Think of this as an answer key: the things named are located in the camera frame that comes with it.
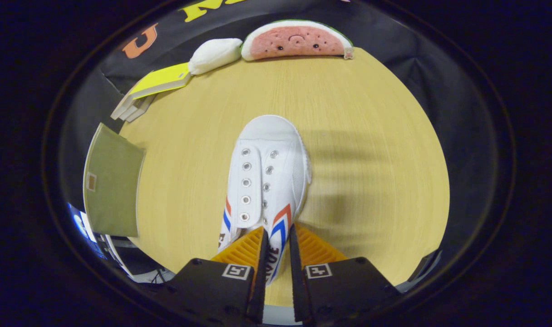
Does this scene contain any cream fabric storage box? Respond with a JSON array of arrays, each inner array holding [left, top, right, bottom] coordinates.
[[83, 123, 145, 238]]

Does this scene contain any yellow cover book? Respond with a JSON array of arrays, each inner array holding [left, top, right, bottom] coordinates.
[[130, 62, 192, 100]]

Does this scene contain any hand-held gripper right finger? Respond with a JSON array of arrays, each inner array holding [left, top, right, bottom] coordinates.
[[289, 223, 401, 324]]

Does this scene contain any black backdrop cloth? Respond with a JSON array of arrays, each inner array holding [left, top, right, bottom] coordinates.
[[58, 0, 497, 277]]

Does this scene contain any open silver laptop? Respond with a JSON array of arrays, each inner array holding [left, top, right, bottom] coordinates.
[[69, 203, 136, 278]]

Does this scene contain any white canvas shoe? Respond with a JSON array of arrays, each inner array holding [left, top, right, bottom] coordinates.
[[218, 114, 312, 287]]

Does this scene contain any tan cover book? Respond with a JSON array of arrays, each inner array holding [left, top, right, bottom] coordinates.
[[111, 91, 143, 120]]

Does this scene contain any white plush toy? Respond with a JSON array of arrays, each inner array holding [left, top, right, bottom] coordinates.
[[187, 38, 243, 75]]

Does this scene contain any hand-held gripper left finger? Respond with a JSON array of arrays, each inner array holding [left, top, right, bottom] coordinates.
[[165, 226, 269, 325]]

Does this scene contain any watermelon slice plush toy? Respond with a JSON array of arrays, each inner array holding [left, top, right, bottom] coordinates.
[[241, 20, 354, 62]]

